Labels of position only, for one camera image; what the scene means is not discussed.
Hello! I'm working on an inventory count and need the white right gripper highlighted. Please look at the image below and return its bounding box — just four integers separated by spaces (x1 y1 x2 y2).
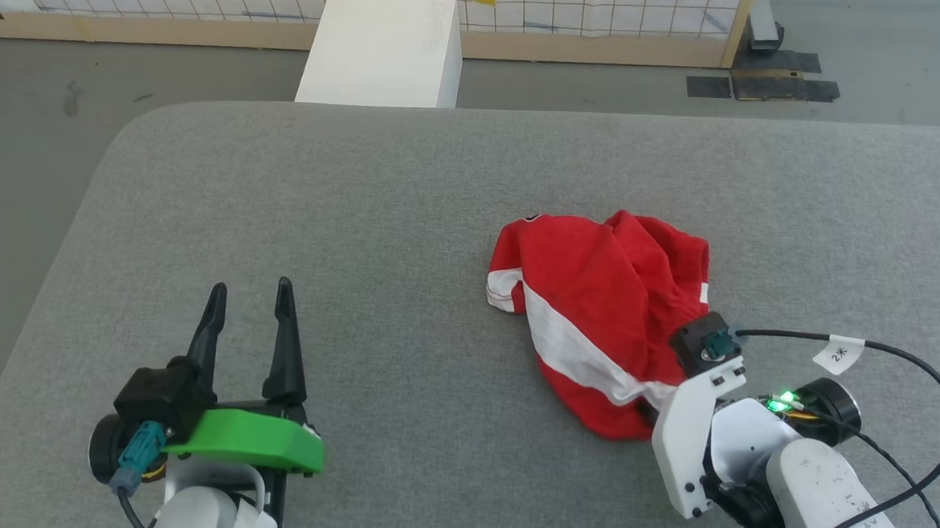
648 355 806 522

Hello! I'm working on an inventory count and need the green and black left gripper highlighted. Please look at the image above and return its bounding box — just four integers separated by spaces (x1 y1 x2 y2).
156 276 329 528

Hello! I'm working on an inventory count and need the red garment with white stripe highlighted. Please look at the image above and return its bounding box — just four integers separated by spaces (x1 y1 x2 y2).
482 205 722 448

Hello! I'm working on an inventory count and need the white box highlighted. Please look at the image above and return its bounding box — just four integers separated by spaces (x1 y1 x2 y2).
290 0 465 117

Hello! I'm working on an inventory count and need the small black floor tape patch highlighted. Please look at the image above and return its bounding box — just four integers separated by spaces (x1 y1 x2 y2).
685 74 734 101

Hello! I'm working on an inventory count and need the large black floor tape patch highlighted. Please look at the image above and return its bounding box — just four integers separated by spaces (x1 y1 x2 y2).
730 45 841 108

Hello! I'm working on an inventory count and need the wooden framed lemon print partition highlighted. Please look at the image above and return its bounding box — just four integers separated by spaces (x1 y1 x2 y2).
0 0 775 108

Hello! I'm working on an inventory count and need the grey metal post with caster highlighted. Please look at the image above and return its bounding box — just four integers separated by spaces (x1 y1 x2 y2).
746 0 792 58

